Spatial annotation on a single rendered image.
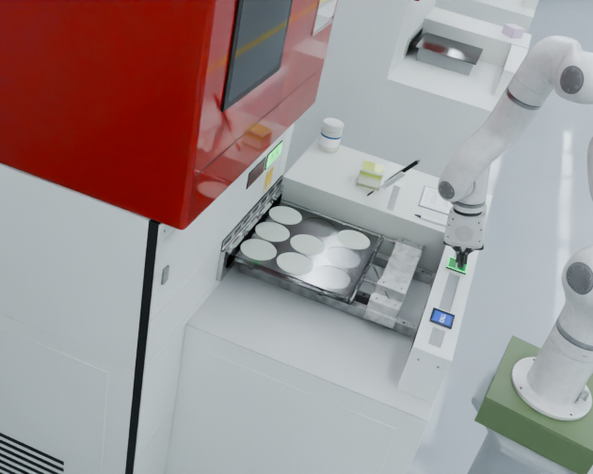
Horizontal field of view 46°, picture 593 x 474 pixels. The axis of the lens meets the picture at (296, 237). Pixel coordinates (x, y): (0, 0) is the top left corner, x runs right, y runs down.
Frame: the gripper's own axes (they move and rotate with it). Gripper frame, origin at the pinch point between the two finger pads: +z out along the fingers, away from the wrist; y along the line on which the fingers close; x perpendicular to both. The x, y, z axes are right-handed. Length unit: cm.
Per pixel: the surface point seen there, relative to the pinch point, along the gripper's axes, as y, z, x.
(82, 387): -78, 13, -66
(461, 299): 2.3, 3.3, -14.7
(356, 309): -24.3, 9.7, -18.9
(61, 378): -84, 11, -66
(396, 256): -19.1, 6.8, 7.4
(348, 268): -28.9, 2.7, -10.3
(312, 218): -45.6, -0.9, 8.2
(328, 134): -51, -15, 41
